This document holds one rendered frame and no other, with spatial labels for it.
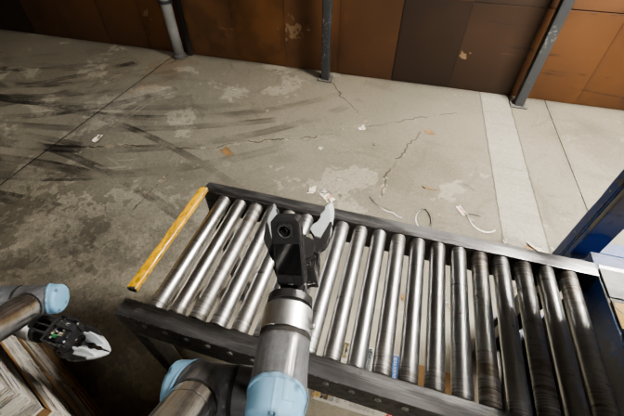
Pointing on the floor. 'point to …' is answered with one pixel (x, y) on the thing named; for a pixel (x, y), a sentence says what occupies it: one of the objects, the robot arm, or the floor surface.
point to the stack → (21, 401)
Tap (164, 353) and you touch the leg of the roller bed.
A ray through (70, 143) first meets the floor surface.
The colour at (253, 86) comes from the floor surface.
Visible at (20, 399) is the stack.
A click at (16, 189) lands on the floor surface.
